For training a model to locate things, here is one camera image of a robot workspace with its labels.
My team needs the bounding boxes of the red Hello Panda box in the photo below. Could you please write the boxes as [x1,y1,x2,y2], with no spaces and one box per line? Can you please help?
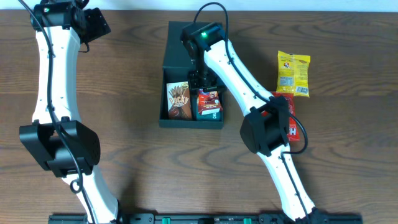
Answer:
[197,89,223,116]

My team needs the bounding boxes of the black storage box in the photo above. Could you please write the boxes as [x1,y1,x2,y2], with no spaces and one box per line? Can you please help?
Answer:
[159,21,224,129]

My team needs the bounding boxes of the brown Pocky chocolate box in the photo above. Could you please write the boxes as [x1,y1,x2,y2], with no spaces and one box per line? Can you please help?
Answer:
[166,82,192,120]

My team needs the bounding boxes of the yellow snack packet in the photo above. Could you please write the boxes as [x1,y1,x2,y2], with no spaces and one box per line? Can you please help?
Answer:
[276,51,311,97]

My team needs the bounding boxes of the red Hacks candy bag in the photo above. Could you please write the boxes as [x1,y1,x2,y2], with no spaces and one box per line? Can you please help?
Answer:
[271,91,300,142]

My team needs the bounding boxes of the teal coconut cookies box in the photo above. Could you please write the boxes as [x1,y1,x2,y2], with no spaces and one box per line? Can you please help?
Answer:
[197,110,221,121]

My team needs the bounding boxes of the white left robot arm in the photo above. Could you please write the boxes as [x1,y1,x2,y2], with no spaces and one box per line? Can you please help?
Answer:
[19,0,126,223]

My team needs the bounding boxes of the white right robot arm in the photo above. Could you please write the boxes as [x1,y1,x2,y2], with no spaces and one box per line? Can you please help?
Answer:
[181,22,315,223]

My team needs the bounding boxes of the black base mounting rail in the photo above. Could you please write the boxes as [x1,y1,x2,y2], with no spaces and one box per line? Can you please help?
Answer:
[48,213,364,224]

